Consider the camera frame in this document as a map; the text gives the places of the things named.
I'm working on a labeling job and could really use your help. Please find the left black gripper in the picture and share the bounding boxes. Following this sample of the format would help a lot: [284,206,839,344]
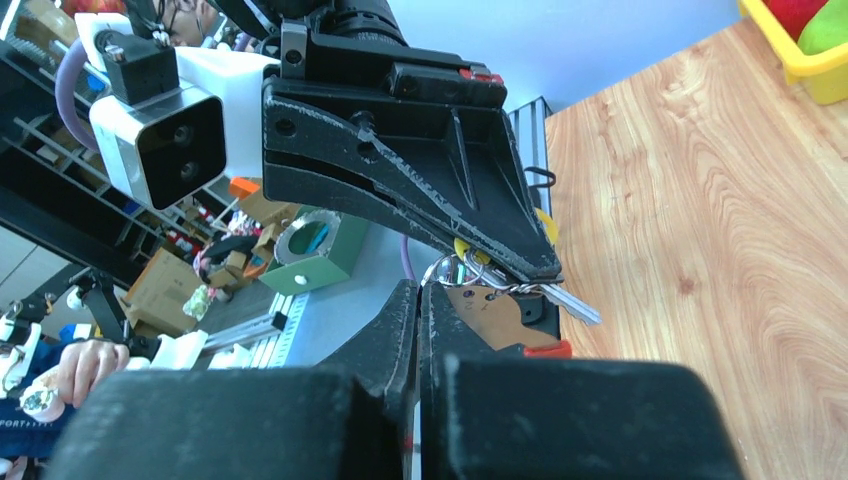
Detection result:
[262,19,563,282]

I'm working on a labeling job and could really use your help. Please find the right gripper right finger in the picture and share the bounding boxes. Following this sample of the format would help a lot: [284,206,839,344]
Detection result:
[419,284,744,479]

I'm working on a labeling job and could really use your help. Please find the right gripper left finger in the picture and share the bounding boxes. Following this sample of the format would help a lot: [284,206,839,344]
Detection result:
[47,280,418,479]

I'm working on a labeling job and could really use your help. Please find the red keyring with silver keys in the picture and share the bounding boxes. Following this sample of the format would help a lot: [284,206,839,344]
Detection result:
[421,253,573,359]

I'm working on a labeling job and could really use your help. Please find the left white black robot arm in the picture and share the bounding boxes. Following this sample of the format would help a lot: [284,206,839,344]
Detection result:
[90,1,563,285]

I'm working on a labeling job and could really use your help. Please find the person's hand in background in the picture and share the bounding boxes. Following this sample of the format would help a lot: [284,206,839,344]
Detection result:
[56,339,130,407]

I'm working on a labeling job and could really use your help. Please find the green cylindrical box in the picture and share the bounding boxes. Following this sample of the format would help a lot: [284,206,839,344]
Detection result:
[254,206,369,295]

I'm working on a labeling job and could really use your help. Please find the cardboard boxes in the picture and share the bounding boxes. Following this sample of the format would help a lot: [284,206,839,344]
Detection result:
[124,192,301,337]

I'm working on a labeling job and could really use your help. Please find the red apple right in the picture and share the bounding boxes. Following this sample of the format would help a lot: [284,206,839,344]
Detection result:
[764,0,827,40]

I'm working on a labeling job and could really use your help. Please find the yellow plastic fruit tray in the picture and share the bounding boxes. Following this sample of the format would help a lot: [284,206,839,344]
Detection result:
[737,0,847,105]

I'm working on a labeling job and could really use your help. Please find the yellow-green pear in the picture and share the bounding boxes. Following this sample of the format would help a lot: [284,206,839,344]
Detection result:
[797,0,847,55]

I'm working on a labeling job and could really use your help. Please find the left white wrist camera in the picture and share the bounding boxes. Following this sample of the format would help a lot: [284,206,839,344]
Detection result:
[75,13,279,210]

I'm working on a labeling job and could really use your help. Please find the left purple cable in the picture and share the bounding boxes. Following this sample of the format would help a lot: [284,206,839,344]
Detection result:
[54,37,101,154]

